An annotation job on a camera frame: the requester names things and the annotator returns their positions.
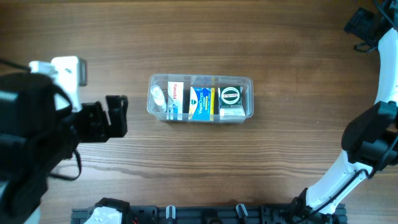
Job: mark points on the green round-label box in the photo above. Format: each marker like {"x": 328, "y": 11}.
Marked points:
{"x": 230, "y": 96}

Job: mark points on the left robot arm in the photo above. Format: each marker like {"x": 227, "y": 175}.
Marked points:
{"x": 19, "y": 200}

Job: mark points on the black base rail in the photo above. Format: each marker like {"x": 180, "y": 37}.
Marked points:
{"x": 265, "y": 214}

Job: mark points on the white pouch packet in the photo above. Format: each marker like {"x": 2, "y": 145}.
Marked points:
{"x": 231, "y": 113}

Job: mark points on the clear plastic container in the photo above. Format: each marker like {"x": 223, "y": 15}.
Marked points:
{"x": 202, "y": 81}

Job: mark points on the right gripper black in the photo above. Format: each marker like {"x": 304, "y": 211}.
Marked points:
{"x": 356, "y": 23}

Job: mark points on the white spray bottle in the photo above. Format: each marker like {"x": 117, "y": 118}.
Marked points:
{"x": 159, "y": 98}

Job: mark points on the blue VapoDrops box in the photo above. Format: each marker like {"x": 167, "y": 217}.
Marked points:
{"x": 201, "y": 104}

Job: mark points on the white Panadol box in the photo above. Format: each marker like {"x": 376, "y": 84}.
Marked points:
{"x": 175, "y": 101}

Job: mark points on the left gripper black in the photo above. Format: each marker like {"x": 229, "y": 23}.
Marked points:
{"x": 101, "y": 118}

